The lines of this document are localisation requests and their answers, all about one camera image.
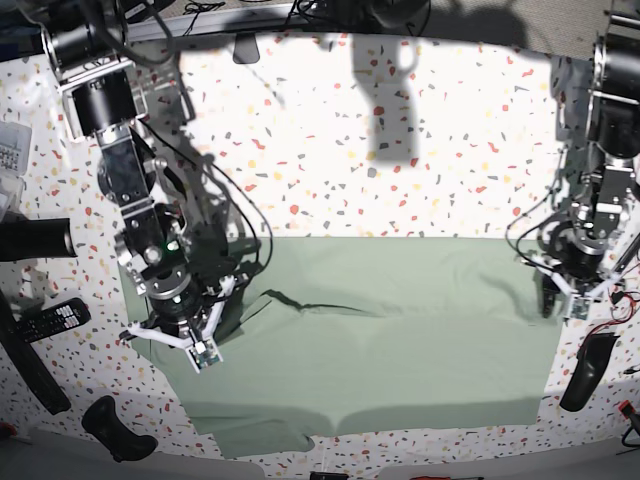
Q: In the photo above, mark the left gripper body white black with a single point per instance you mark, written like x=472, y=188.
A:
x=580, y=277

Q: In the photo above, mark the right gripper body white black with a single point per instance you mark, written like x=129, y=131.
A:
x=187, y=320

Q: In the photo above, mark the green T-shirt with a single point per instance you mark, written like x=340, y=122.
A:
x=352, y=335

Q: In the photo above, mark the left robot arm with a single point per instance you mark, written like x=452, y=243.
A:
x=590, y=238

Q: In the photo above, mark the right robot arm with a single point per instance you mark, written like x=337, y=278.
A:
x=187, y=279

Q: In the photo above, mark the black TV remote control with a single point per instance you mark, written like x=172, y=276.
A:
x=52, y=321

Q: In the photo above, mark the long black bar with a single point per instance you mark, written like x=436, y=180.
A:
x=29, y=365

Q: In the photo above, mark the black cylinder tube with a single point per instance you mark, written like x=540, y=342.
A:
x=35, y=239

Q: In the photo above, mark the terrazzo patterned table cloth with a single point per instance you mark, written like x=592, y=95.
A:
x=367, y=137

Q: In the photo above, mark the clear plastic parts box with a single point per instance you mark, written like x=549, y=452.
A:
x=15, y=150

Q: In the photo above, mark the black curved handle right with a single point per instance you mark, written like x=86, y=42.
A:
x=593, y=359

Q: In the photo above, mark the black curved handle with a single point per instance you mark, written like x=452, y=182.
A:
x=101, y=421
x=593, y=359

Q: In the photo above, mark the black curved handle left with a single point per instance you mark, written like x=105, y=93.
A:
x=101, y=421

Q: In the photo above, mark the red handled screwdriver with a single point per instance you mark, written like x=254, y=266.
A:
x=445, y=477

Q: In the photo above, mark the grey camera mount base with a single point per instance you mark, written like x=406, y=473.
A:
x=246, y=51

